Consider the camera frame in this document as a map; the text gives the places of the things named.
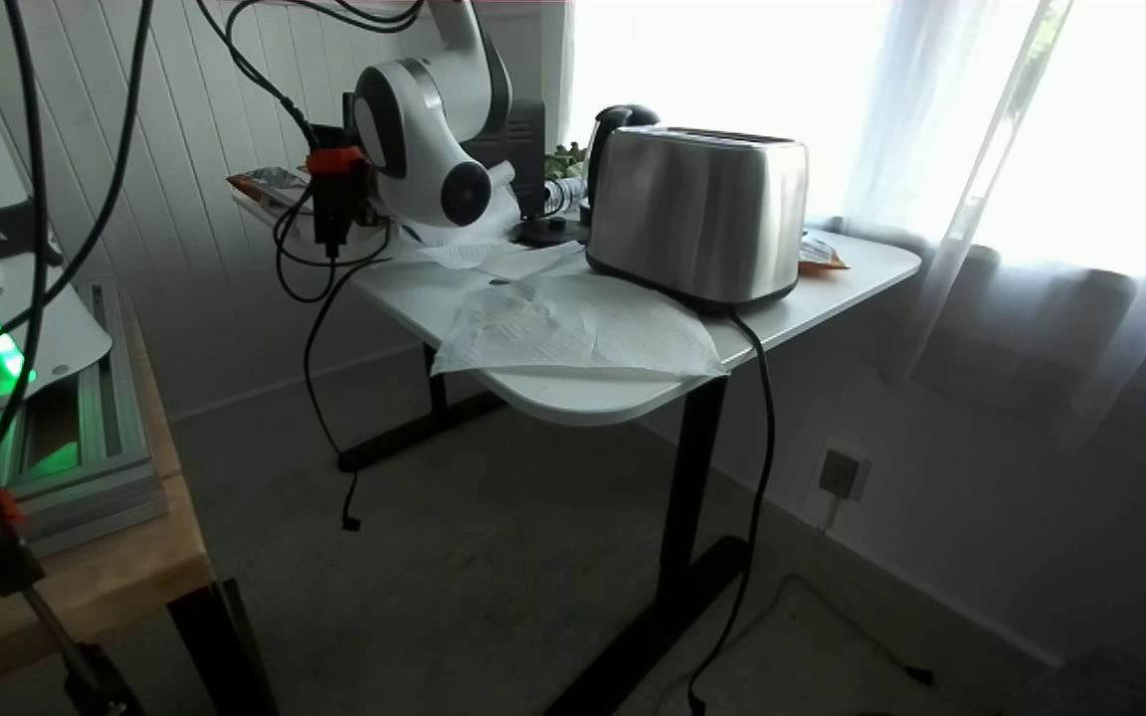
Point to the black kettle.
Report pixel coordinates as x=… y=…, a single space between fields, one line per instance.
x=618 y=119

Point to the orange snack packet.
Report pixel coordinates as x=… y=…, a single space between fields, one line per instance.
x=823 y=257

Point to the silver toaster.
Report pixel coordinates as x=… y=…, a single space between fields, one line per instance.
x=698 y=212

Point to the aluminium mounting frame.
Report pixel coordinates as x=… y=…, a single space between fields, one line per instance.
x=82 y=450

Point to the white desk black legs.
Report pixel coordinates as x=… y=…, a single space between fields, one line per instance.
x=598 y=398

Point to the wall socket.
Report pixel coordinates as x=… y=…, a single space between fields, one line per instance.
x=840 y=475

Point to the white crumpled cloth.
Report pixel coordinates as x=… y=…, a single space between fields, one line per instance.
x=574 y=330

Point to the white sheer curtain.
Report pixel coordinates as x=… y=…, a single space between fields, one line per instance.
x=1076 y=171

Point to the white paper sheet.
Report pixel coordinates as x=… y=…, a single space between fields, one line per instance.
x=467 y=259

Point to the small dark object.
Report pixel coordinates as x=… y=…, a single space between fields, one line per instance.
x=549 y=231

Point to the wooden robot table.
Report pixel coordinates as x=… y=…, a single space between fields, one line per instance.
x=97 y=582

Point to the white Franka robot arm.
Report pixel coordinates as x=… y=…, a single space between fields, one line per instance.
x=418 y=146

